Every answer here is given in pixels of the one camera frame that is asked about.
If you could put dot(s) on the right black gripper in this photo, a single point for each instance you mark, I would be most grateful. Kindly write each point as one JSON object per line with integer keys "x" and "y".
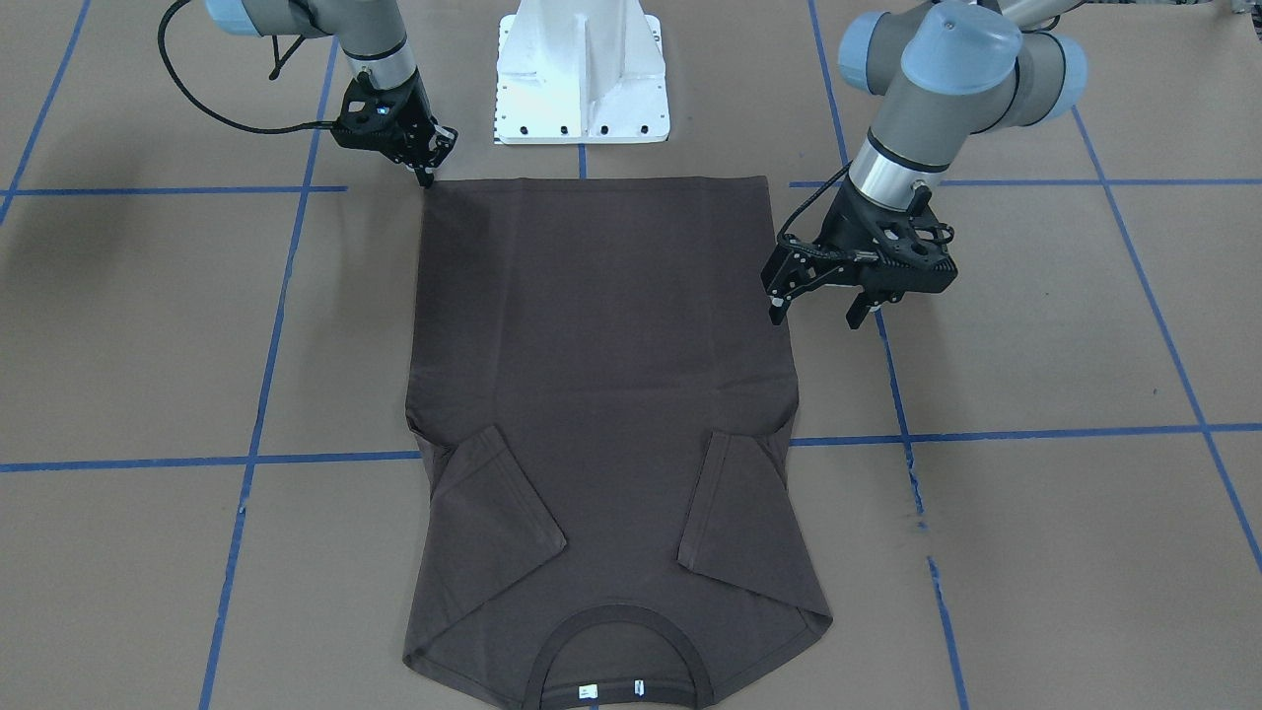
{"x": 412, "y": 120}

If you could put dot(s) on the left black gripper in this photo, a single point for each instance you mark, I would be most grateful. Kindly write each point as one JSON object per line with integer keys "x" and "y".
{"x": 844, "y": 234}

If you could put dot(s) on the dark brown t-shirt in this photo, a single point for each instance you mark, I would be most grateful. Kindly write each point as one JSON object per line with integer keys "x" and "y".
{"x": 604, "y": 411}

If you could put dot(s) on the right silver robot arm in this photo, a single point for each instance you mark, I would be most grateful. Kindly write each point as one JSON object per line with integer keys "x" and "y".
{"x": 372, "y": 34}

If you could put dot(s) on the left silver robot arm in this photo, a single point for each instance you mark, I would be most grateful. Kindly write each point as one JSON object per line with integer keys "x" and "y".
{"x": 943, "y": 71}

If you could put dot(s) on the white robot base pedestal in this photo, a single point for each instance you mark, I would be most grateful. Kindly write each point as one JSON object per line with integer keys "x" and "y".
{"x": 580, "y": 72}

